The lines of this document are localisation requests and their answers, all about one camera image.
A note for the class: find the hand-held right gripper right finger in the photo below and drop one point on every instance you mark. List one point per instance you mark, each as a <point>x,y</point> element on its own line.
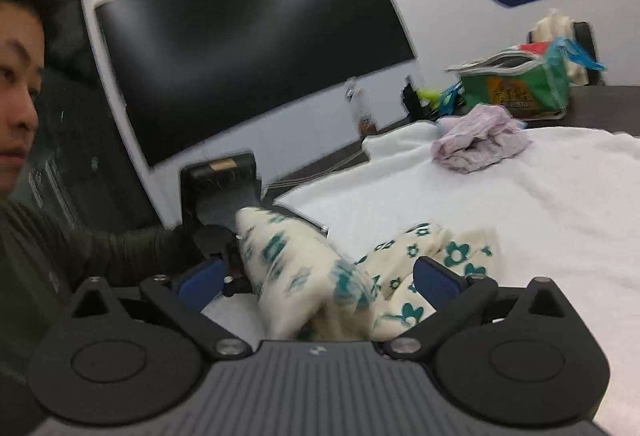
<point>435,281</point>

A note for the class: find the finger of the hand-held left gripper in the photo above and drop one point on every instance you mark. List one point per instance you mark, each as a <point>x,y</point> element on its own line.
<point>237,281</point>
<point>215,241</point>

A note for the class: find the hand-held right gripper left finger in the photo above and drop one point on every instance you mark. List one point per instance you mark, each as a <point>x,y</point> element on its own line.
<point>202,283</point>

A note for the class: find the cream green floral garment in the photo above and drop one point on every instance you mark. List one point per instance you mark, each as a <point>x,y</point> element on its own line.
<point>300,276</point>

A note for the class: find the person's left forearm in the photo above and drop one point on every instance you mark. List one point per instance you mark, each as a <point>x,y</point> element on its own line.
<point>140,251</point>

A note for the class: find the white terry blanket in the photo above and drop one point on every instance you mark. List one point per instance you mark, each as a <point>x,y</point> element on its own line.
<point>550,216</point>

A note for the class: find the lilac garment with blue trim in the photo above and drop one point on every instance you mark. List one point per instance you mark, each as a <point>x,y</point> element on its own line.
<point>480,156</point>

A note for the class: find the pink floral garment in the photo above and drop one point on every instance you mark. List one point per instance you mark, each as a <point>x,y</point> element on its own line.
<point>475,123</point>

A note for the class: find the tea bottle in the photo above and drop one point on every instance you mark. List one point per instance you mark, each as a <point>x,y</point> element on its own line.
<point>362,111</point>

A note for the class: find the person in dark shirt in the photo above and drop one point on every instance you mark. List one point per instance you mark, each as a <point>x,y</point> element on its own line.
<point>30,291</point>

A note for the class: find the black walkie-talkie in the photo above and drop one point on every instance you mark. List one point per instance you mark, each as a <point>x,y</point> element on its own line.
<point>412,101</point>

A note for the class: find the yellow-green cloth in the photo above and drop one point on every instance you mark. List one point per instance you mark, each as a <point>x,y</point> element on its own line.
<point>430,98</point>

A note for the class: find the person's head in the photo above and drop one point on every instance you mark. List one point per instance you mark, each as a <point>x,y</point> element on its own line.
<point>20,91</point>

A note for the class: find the black office chair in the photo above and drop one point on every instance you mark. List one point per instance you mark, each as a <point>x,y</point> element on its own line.
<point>587,51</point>

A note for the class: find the cream cloth in bag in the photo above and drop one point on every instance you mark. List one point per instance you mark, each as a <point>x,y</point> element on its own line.
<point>550,28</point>

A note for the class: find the black wall screen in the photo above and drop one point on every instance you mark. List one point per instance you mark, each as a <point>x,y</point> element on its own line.
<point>250,41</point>

